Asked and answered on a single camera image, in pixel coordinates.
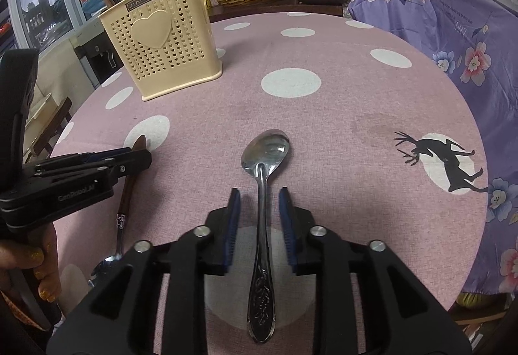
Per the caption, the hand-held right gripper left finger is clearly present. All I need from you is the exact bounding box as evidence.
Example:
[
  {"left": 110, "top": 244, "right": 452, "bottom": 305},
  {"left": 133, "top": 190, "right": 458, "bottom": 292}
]
[{"left": 46, "top": 188, "right": 242, "bottom": 355}]

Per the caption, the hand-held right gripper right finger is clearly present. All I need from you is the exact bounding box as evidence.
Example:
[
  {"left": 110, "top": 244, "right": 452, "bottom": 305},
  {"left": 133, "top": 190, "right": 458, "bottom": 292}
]
[{"left": 278, "top": 187, "right": 472, "bottom": 355}]

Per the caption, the purple floral cloth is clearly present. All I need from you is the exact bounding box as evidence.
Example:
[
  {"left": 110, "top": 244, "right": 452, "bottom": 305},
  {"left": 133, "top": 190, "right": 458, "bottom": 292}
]
[{"left": 347, "top": 0, "right": 518, "bottom": 296}]

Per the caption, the wooden chair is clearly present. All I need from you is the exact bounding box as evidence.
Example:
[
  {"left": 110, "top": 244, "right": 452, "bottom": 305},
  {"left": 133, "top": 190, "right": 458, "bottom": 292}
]
[{"left": 24, "top": 96, "right": 74, "bottom": 157}]

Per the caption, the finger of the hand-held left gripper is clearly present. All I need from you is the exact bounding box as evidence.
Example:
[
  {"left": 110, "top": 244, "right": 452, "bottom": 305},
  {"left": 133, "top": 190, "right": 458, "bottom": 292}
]
[
  {"left": 24, "top": 149, "right": 153, "bottom": 179},
  {"left": 37, "top": 147, "right": 137, "bottom": 167}
]

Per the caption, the grey water dispenser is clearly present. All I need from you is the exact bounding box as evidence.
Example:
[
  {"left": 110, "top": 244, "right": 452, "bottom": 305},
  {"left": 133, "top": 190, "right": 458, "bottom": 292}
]
[{"left": 73, "top": 27, "right": 124, "bottom": 85}]

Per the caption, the embossed handle metal spoon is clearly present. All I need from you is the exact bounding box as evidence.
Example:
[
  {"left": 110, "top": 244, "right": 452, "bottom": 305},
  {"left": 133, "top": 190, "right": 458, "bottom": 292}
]
[{"left": 241, "top": 129, "right": 290, "bottom": 343}]

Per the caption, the beige plastic utensil holder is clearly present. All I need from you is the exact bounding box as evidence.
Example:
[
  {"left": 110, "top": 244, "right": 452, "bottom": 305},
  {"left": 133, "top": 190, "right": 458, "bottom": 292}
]
[{"left": 99, "top": 0, "right": 224, "bottom": 102}]

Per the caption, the pink polka-dot tablecloth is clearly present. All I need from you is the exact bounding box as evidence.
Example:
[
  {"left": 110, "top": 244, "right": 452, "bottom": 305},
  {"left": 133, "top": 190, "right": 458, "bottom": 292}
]
[{"left": 49, "top": 11, "right": 490, "bottom": 355}]

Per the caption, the wooden handle metal spoon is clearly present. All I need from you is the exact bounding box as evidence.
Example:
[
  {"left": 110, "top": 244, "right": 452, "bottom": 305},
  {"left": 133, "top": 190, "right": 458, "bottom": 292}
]
[{"left": 90, "top": 134, "right": 148, "bottom": 287}]

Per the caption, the person's left hand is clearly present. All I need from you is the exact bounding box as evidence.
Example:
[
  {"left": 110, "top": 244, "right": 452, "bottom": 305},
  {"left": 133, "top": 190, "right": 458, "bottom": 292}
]
[{"left": 0, "top": 223, "right": 62, "bottom": 304}]

